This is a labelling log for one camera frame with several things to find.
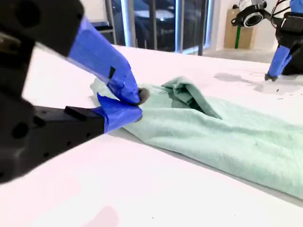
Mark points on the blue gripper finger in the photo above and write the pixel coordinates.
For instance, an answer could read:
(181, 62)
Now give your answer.
(278, 61)
(287, 60)
(99, 56)
(78, 127)

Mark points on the brown cardboard box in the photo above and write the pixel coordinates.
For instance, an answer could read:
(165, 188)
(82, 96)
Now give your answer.
(248, 37)

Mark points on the green pole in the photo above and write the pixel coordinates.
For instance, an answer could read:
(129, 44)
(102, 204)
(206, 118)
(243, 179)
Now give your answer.
(237, 37)

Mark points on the black camera stalk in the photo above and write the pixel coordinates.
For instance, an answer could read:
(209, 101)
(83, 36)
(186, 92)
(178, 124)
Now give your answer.
(271, 15)

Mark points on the gripper grey camera box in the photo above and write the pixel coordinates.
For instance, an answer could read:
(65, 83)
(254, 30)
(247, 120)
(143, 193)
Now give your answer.
(251, 16)

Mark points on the grey metal post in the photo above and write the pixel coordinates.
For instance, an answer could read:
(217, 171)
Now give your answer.
(129, 23)
(208, 28)

